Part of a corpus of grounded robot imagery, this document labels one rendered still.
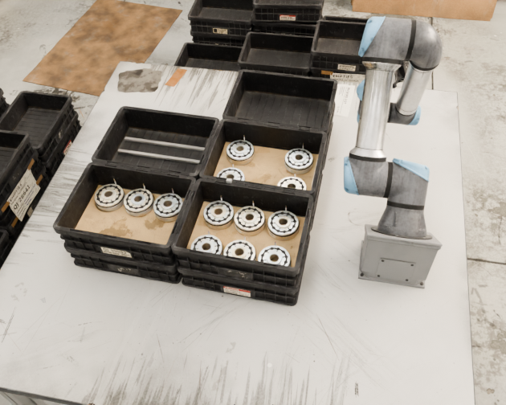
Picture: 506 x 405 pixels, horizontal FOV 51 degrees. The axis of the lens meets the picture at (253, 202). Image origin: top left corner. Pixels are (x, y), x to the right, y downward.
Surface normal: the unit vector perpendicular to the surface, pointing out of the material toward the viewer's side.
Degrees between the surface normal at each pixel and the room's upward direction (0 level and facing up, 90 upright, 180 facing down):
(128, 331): 0
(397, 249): 90
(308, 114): 0
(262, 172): 0
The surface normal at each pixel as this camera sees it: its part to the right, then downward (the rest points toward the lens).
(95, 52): -0.07, -0.57
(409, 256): -0.20, 0.77
